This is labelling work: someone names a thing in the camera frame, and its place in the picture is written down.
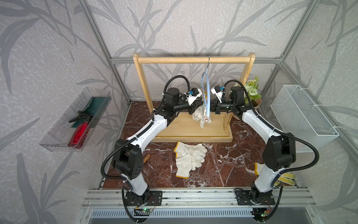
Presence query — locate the blue wavy clip hanger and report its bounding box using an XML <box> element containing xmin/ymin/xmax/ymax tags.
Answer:
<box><xmin>200</xmin><ymin>56</ymin><xmax>211</xmax><ymax>124</ymax></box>

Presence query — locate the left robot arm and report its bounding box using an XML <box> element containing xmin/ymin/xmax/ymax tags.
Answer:
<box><xmin>100</xmin><ymin>75</ymin><xmax>202</xmax><ymax>197</ymax></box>

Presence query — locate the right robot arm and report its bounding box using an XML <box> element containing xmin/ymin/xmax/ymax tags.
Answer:
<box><xmin>209</xmin><ymin>81</ymin><xmax>319</xmax><ymax>199</ymax></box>

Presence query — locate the wooden clothes rack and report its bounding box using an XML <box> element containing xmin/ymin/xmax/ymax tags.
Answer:
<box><xmin>133</xmin><ymin>52</ymin><xmax>255</xmax><ymax>143</ymax></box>

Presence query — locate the potted white flower plant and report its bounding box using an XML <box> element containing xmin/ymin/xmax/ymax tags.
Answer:
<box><xmin>244</xmin><ymin>76</ymin><xmax>262</xmax><ymax>110</ymax></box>

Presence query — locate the white glove with yellow cuff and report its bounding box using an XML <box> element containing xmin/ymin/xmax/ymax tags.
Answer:
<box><xmin>174</xmin><ymin>142</ymin><xmax>208</xmax><ymax>171</ymax></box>

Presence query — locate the blue hand rake tool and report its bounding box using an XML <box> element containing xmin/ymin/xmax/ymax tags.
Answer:
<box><xmin>143</xmin><ymin>155</ymin><xmax>151</xmax><ymax>164</ymax></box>

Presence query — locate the green cloth in tray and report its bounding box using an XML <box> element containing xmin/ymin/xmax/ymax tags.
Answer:
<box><xmin>72</xmin><ymin>97</ymin><xmax>106</xmax><ymax>128</ymax></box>

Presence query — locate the yellow rubber-coated glove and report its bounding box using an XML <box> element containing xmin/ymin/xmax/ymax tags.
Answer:
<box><xmin>255</xmin><ymin>162</ymin><xmax>296</xmax><ymax>188</ymax></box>

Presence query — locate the red spray bottle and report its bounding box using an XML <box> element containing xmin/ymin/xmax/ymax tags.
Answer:
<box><xmin>68</xmin><ymin>111</ymin><xmax>93</xmax><ymax>149</ymax></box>

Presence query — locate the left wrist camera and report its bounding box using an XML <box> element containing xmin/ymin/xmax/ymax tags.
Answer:
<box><xmin>186</xmin><ymin>88</ymin><xmax>202</xmax><ymax>106</ymax></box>

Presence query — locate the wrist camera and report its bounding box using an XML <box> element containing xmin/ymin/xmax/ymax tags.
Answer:
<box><xmin>186</xmin><ymin>88</ymin><xmax>202</xmax><ymax>106</ymax></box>
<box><xmin>211</xmin><ymin>85</ymin><xmax>224</xmax><ymax>103</ymax></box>

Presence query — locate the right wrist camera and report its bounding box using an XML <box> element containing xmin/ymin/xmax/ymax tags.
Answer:
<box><xmin>211</xmin><ymin>85</ymin><xmax>224</xmax><ymax>103</ymax></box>

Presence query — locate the white wire mesh basket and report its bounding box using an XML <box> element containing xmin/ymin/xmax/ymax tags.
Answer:
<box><xmin>270</xmin><ymin>85</ymin><xmax>339</xmax><ymax>149</ymax></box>

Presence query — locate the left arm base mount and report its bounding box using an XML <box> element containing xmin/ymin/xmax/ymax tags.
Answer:
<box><xmin>125</xmin><ymin>190</ymin><xmax>163</xmax><ymax>206</ymax></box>

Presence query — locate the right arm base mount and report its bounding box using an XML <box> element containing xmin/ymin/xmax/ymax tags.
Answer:
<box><xmin>234</xmin><ymin>188</ymin><xmax>276</xmax><ymax>206</ymax></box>

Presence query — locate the aluminium front rail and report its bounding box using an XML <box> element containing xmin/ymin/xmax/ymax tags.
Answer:
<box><xmin>76</xmin><ymin>187</ymin><xmax>324</xmax><ymax>224</ymax></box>

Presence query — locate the clear plastic wall tray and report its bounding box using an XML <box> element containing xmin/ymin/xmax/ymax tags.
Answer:
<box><xmin>39</xmin><ymin>87</ymin><xmax>112</xmax><ymax>152</ymax></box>

